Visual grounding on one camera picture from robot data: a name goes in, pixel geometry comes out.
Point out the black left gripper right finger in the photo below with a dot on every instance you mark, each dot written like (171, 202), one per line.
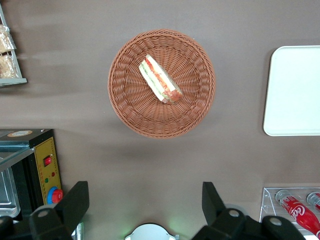
(212, 205)

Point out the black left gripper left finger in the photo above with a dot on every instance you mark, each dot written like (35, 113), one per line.
(72, 200)

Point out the triangle sandwich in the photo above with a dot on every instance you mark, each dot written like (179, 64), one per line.
(160, 78)

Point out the round brown wicker basket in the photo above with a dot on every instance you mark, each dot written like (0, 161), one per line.
(130, 100)

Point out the cream plastic tray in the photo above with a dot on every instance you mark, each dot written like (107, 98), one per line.
(295, 92)

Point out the red and blue knob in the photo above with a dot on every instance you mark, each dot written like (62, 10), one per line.
(55, 195)

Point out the black food warmer cabinet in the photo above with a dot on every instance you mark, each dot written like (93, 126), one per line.
(25, 175)

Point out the clear acrylic bottle rack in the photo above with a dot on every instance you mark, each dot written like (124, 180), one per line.
(267, 200)

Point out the steel warmer pan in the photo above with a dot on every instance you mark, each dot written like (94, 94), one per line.
(7, 192)

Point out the red cola bottle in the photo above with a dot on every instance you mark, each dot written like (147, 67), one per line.
(298, 212)
(315, 200)

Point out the clear bag of snacks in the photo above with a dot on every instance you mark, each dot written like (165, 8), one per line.
(7, 66)
(5, 38)

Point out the red rocker switch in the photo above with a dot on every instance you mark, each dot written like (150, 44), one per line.
(48, 160)

